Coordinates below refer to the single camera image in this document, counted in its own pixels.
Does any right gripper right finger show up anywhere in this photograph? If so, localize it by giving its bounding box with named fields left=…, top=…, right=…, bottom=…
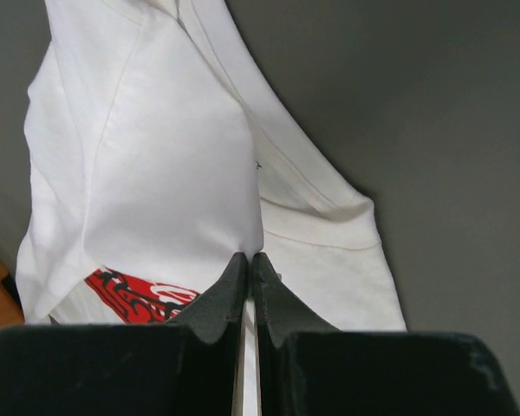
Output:
left=250, top=253, right=520, bottom=415

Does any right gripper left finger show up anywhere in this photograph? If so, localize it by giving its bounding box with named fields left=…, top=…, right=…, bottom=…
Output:
left=0, top=253, right=248, bottom=415

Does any white t-shirt red print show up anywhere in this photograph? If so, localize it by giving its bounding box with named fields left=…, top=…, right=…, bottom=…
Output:
left=15, top=0, right=408, bottom=416

